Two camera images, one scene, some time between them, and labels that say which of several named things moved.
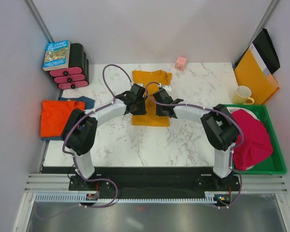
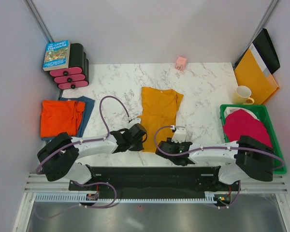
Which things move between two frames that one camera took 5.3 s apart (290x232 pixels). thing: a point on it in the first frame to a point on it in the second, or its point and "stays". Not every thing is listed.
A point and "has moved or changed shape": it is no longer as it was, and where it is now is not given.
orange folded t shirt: [54, 115] stays
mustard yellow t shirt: [150, 80] has moved or changed shape
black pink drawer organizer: [77, 74] stays
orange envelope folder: [249, 74] stays
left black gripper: [142, 110] to [138, 148]
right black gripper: [159, 112] to [168, 141]
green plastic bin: [275, 164] stays
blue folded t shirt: [89, 104] stays
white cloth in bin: [232, 109] stays
